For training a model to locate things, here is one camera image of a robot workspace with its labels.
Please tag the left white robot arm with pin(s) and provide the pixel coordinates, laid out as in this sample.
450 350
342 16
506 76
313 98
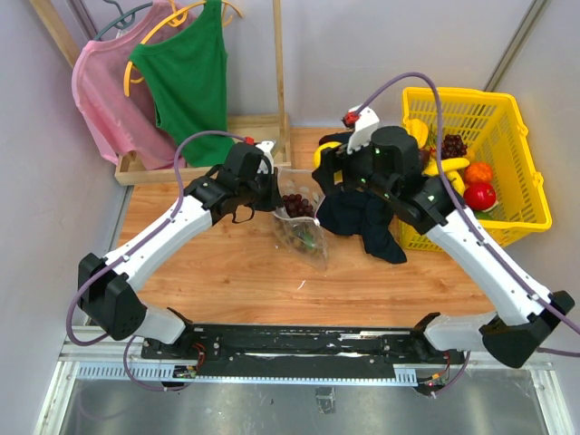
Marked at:
109 285

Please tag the grey clothes hanger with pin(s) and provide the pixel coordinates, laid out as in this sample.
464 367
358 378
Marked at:
124 20

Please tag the brown longan fruit bunch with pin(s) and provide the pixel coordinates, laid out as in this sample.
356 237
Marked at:
299 236

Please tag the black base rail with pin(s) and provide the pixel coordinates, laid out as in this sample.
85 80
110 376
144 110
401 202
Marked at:
295 353

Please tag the yellow banana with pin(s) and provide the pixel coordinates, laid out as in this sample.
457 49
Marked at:
451 169

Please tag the yellow plastic basket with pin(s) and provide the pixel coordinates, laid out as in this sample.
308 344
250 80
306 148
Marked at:
490 125

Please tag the orange fruit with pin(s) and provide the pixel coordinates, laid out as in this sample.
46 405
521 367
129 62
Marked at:
478 172

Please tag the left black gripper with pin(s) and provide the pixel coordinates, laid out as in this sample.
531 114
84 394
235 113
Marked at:
275 199

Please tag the clear zip top bag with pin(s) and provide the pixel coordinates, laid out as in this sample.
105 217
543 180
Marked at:
300 181

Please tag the pink shirt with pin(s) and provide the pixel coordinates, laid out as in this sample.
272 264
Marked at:
121 124

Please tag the green tank top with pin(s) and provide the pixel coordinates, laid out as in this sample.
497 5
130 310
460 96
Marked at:
187 76

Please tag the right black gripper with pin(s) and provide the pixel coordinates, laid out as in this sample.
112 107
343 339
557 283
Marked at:
333 159

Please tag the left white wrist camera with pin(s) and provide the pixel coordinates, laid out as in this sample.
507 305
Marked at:
267 146

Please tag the wooden clothes rack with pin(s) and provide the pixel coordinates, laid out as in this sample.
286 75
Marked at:
130 171

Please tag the red grape bunch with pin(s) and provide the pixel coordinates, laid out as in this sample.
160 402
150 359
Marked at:
296 206

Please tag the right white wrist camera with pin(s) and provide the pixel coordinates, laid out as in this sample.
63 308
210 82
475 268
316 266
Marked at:
363 122

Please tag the dark navy cloth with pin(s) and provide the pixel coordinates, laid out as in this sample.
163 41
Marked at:
358 211

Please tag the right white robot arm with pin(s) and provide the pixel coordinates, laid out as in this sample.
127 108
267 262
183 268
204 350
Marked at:
526 312

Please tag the dark purple grape bunch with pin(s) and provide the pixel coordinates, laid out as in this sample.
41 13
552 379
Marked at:
453 147

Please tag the red apple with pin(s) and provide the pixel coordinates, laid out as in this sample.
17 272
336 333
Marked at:
480 196

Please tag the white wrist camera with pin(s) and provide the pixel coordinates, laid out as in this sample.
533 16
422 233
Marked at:
363 122
267 146

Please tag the green lime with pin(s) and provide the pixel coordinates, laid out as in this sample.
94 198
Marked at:
481 215

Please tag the yellow lemon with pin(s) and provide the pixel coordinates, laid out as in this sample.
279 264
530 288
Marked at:
318 154

